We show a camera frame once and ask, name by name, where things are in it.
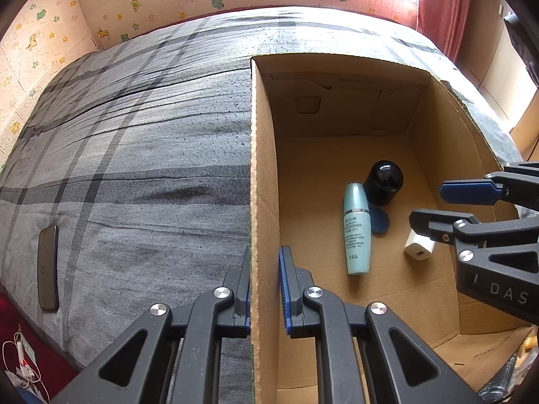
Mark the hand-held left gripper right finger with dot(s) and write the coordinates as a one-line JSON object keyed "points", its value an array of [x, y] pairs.
{"points": [[285, 294]]}

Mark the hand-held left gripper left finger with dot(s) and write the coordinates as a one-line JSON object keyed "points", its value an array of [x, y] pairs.
{"points": [[248, 298]]}

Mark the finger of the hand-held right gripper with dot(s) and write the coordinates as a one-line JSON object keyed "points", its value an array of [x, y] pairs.
{"points": [[438, 223], [467, 191]]}

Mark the white plug adapter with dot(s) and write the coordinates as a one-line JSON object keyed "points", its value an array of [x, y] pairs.
{"points": [[419, 250]]}

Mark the blue oval tag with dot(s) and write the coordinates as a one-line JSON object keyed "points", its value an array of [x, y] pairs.
{"points": [[380, 221]]}

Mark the dark blue round jar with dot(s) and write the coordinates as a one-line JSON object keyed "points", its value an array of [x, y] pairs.
{"points": [[383, 183]]}

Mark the brown cardboard box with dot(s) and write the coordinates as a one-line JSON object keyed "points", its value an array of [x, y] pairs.
{"points": [[425, 303]]}

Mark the green lotion bottle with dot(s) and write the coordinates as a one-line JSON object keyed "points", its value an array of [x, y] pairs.
{"points": [[357, 235]]}

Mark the beige wardrobe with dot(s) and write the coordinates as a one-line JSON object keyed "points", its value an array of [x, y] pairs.
{"points": [[492, 71]]}

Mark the black hanging cloth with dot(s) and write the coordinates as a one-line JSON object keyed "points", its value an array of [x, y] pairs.
{"points": [[522, 46]]}

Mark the grey plaid bed sheet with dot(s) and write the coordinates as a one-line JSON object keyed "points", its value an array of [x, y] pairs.
{"points": [[147, 155]]}

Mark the red curtain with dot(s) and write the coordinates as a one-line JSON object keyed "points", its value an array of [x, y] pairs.
{"points": [[446, 8]]}

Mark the black smartphone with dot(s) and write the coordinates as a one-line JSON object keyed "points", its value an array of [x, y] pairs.
{"points": [[47, 269]]}

